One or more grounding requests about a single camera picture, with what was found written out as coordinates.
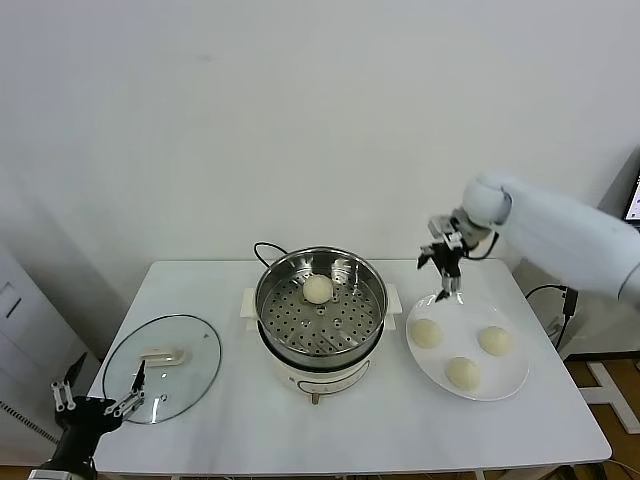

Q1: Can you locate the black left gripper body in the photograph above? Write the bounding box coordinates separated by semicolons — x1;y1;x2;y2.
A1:
52;396;125;460

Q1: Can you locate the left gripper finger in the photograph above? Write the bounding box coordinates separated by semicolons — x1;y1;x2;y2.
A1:
48;352;89;412
102;360;147;419

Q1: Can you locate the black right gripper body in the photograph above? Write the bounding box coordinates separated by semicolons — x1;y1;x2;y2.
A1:
432;241;464;278

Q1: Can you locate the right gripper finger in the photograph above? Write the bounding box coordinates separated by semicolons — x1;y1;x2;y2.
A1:
436;273;462;303
416;243;444;270

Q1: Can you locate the white steamed baozi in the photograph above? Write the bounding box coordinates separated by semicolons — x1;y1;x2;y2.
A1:
303;274;334;305
477;326;514;358
410;318;444;351
445;356;482;390

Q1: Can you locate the round glass pot lid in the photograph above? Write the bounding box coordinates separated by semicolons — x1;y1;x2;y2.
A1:
102;313;223;425

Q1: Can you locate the steel perforated steamer basket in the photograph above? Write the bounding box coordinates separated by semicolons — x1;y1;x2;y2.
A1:
254;246;389;369

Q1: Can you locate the white round plate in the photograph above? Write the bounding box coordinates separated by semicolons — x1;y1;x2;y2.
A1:
405;292;531;401

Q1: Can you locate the white side desk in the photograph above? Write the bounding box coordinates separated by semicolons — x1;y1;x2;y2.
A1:
513;249;640;435

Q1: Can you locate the white electric cooking pot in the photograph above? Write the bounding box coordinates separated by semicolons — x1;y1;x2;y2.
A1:
242;284;403;406

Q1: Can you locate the black laptop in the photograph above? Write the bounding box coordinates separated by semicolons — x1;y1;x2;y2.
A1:
622;172;640;221

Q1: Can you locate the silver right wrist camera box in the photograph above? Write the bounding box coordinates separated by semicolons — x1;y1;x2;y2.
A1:
428;212;469;246

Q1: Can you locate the black laptop charger cable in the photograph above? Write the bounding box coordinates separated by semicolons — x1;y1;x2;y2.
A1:
524;283;581;354

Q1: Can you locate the black pot power cable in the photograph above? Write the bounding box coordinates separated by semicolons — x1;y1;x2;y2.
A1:
253;242;290;267

